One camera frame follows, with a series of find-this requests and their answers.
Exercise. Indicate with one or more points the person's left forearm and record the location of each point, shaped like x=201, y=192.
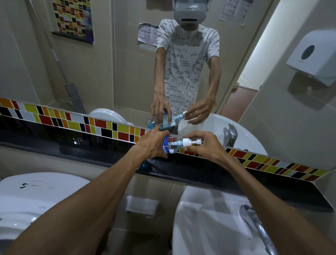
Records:
x=86, y=205

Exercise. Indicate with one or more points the large wall mirror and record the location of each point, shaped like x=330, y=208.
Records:
x=118, y=65

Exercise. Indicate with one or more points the white paper towel dispenser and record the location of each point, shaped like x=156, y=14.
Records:
x=315, y=56

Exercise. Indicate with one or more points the person's right forearm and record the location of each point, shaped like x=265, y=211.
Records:
x=275, y=212

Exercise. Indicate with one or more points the white sink basin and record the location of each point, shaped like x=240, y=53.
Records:
x=210, y=223

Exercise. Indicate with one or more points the clear bottle with blue label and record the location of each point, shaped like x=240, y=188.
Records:
x=173, y=144

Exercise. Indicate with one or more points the person's left hand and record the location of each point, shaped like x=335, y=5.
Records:
x=148, y=144

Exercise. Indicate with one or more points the white pump dispenser head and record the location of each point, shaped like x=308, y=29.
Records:
x=187, y=142

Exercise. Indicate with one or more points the person's left thumb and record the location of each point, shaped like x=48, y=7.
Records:
x=159, y=155

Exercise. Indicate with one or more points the person's right hand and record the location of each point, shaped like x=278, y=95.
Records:
x=212, y=148

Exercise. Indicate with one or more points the chrome faucet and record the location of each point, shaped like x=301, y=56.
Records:
x=258, y=226

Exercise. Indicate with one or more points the person's right thumb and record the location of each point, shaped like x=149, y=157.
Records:
x=200, y=152

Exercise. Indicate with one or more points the black stone ledge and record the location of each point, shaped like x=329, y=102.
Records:
x=78, y=147

